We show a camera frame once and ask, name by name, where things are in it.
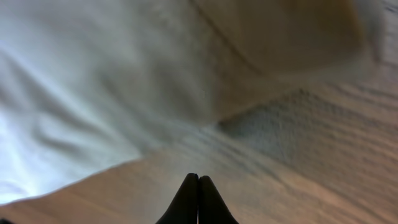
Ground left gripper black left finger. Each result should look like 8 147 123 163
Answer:
156 173 198 224

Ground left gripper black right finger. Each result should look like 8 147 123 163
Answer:
198 175 238 224

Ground beige shorts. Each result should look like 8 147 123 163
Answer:
1 0 384 205

